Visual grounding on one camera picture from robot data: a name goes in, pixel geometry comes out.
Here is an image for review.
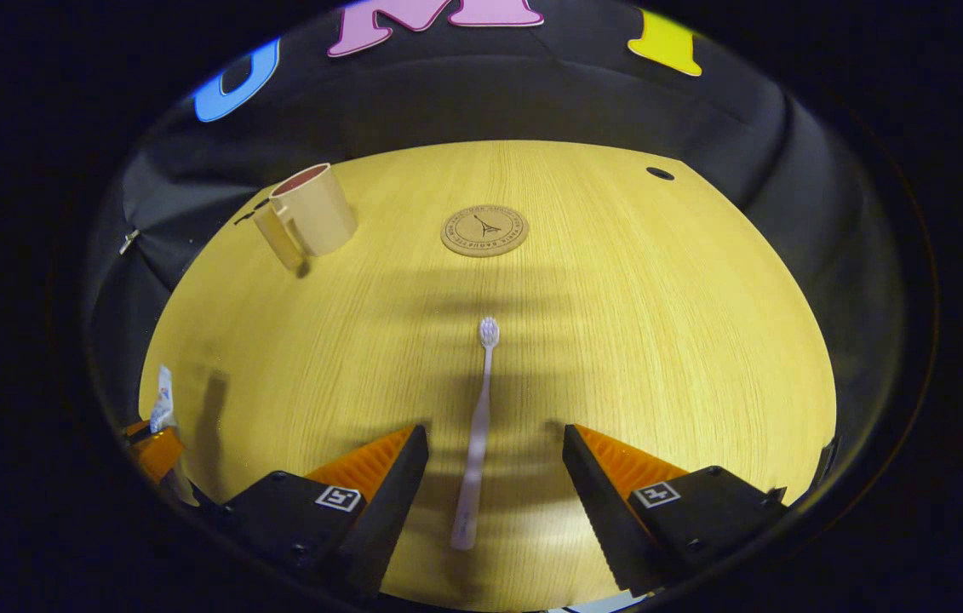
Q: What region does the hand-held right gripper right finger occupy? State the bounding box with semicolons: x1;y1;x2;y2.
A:
562;423;788;597

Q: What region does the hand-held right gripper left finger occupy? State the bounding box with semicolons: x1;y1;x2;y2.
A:
217;424;431;597

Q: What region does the white toothpaste tube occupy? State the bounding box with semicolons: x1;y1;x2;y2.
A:
149;364;177;435

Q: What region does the pale pink toothbrush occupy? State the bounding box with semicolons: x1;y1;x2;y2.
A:
450;317;502;552

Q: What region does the beige cup with handle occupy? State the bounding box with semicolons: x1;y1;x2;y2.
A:
253;163;359;272

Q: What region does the round cork coaster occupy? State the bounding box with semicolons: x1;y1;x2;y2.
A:
440;204;530;258

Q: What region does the black backdrop cloth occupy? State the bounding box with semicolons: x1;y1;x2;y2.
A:
81;0;908;512

